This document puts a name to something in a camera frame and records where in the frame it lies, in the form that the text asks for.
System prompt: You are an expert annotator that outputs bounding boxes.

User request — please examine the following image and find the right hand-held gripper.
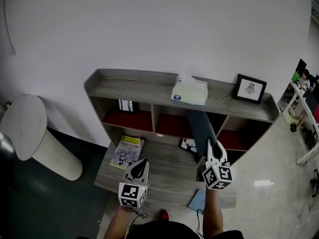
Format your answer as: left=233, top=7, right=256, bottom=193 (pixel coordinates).
left=196, top=137, right=235, bottom=191

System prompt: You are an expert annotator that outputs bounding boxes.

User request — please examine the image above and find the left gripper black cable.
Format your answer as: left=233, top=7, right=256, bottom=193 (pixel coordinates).
left=124, top=206, right=149, bottom=234

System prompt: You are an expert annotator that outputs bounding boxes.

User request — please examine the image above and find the black framed bird picture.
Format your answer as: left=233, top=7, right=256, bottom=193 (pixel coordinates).
left=232, top=73, right=268, bottom=105

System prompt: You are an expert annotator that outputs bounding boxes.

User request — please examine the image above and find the grey wooden desk with hutch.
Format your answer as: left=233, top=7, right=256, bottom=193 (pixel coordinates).
left=83, top=68, right=280, bottom=209

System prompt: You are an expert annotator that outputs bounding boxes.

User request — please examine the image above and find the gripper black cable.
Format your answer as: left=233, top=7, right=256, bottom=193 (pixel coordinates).
left=196, top=209, right=205, bottom=239
left=124, top=206, right=149, bottom=234

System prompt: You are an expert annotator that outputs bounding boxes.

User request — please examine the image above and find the teal hardcover book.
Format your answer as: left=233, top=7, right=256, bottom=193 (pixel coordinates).
left=187, top=111, right=219, bottom=164

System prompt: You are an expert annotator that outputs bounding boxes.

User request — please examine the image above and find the white tissue box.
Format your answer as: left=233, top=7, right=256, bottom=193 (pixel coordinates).
left=170, top=74, right=208, bottom=107

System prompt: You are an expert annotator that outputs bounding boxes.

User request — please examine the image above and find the pale yellow storage box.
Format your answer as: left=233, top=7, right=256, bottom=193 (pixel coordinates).
left=284, top=107, right=309, bottom=124

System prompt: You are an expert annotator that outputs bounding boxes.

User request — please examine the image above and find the black framed deer picture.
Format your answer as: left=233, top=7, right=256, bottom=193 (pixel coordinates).
left=178, top=137, right=199, bottom=155

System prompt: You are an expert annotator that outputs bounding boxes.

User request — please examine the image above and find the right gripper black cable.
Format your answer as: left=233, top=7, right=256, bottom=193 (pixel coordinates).
left=196, top=209, right=205, bottom=239

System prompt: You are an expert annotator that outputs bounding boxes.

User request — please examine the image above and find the person's left forearm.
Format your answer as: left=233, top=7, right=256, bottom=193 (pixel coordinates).
left=103, top=205, right=131, bottom=239

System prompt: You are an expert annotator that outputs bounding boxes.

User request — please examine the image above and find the white round ribbed table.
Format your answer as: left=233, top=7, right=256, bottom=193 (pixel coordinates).
left=0, top=94, right=84, bottom=182

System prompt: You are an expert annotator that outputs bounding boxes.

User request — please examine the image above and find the wooden shelf unit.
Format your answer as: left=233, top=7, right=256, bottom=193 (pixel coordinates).
left=83, top=68, right=280, bottom=167

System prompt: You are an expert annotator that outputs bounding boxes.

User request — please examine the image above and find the person's right forearm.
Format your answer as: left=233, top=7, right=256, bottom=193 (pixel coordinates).
left=202, top=188, right=224, bottom=238

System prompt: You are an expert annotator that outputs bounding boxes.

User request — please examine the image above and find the black computer monitor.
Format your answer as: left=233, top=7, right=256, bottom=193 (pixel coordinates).
left=296, top=58, right=308, bottom=75

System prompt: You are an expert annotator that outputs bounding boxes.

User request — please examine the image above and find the long white office desk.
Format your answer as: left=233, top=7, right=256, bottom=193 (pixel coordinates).
left=281, top=79, right=319, bottom=166

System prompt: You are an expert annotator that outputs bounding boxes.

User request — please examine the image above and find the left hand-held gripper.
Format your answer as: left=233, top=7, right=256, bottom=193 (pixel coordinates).
left=118, top=158, right=151, bottom=209

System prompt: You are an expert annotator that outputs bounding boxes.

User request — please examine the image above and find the black office chair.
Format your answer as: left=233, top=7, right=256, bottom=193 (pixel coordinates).
left=309, top=169, right=319, bottom=198

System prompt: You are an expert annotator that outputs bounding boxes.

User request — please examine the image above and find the person's black shirt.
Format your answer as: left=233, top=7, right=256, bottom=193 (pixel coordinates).
left=74, top=219, right=245, bottom=239

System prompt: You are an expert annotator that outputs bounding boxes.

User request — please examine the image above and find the yellow-green magazine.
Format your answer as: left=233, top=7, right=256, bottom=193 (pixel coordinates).
left=109, top=134, right=146, bottom=170

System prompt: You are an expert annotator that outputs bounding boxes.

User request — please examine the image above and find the black framed tree picture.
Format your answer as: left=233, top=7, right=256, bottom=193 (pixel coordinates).
left=117, top=99, right=139, bottom=115

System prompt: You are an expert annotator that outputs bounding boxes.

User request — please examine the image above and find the blue book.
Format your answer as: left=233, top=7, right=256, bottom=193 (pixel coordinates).
left=187, top=188, right=225, bottom=215

